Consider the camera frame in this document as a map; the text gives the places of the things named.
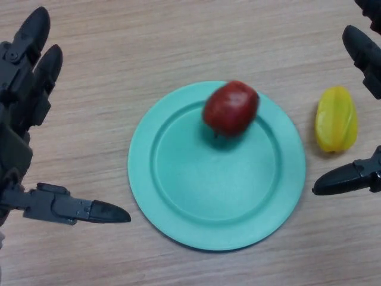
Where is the green round plate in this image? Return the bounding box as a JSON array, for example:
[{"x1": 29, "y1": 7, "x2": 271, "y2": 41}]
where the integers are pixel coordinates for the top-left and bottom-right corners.
[{"x1": 127, "y1": 80, "x2": 307, "y2": 253}]

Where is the red apple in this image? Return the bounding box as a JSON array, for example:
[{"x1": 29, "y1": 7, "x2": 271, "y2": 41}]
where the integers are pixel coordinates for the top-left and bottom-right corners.
[{"x1": 202, "y1": 80, "x2": 260, "y2": 138}]

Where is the yellow starfruit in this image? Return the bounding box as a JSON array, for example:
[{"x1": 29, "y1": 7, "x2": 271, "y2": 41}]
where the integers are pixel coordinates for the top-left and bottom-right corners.
[{"x1": 315, "y1": 85, "x2": 358, "y2": 154}]

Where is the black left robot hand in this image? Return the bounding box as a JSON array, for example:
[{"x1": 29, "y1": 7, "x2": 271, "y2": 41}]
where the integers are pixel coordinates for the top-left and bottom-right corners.
[{"x1": 0, "y1": 6, "x2": 132, "y2": 228}]

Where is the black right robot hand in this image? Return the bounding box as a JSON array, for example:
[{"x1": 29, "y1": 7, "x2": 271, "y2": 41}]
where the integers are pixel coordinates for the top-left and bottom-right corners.
[{"x1": 311, "y1": 0, "x2": 381, "y2": 197}]

